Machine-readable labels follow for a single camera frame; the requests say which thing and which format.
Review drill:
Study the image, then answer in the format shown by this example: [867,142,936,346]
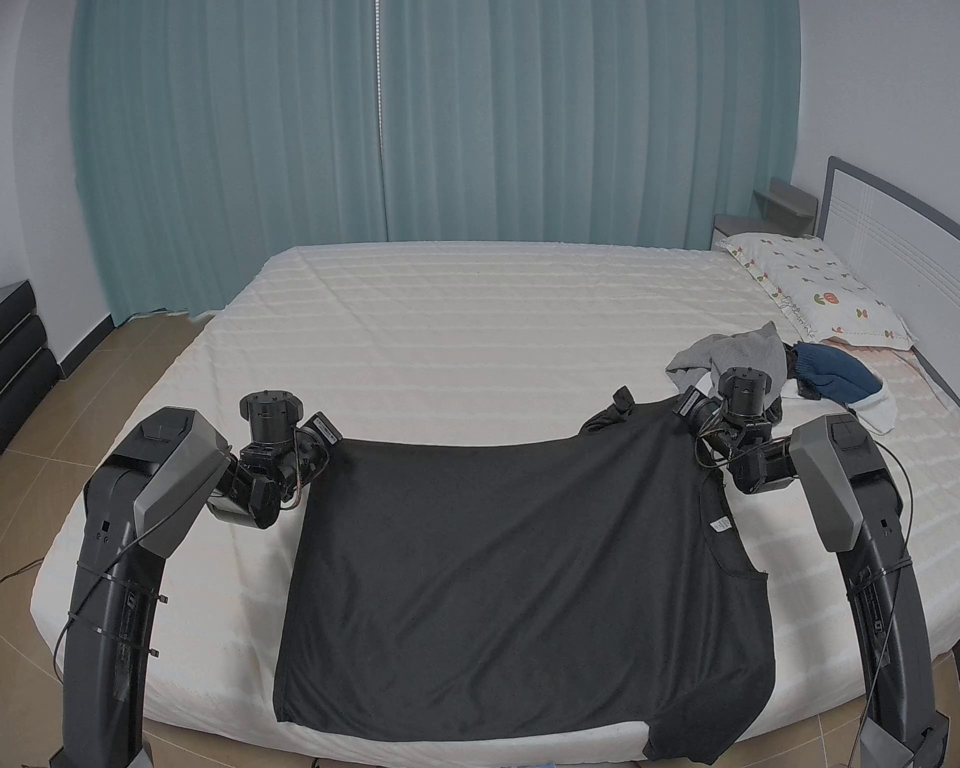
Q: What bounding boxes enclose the blue-green curtain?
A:
[70,0,389,321]
[378,0,801,250]

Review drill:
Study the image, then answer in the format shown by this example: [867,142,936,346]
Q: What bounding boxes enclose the black T-shirt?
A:
[270,385,778,767]

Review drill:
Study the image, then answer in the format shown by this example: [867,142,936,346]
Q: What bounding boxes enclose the bed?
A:
[30,155,960,753]

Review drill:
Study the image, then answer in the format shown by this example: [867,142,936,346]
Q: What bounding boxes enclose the grey garment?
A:
[665,320,786,396]

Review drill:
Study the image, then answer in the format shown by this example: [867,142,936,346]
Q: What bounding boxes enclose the white printed pillow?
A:
[713,231,921,353]

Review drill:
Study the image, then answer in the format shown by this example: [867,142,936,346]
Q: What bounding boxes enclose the grey bedside table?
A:
[711,177,819,242]

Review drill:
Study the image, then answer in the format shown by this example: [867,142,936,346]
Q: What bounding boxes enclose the black chest of drawers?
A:
[0,279,60,456]

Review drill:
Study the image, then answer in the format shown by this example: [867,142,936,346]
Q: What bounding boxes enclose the black garment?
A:
[763,341,824,426]

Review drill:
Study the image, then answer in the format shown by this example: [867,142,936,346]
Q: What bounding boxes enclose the dark blue garment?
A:
[792,341,883,399]

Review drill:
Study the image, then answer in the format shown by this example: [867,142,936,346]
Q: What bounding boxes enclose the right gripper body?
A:
[672,389,728,438]

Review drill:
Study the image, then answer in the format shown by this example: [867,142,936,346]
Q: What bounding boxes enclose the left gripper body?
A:
[288,410,345,486]

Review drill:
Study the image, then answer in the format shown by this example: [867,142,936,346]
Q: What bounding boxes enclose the white knitted garment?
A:
[849,375,899,435]

